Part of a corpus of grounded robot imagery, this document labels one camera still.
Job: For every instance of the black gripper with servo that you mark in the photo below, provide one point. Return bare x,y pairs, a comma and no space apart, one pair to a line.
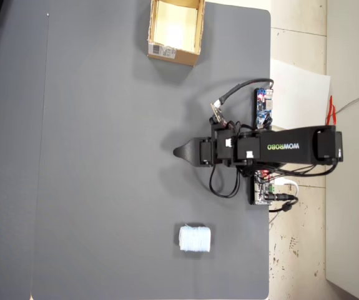
219,153

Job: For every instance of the open cardboard box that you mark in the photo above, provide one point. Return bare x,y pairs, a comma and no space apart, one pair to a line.
185,59

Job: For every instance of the motor driver board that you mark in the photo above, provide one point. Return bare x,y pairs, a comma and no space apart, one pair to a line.
260,193

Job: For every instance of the dark gray table mat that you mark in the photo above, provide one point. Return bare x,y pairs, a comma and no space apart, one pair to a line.
7,187
104,156

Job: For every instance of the white paper sheet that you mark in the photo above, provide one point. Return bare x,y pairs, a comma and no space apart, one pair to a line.
298,103

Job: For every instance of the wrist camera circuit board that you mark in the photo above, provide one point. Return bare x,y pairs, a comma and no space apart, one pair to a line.
217,114

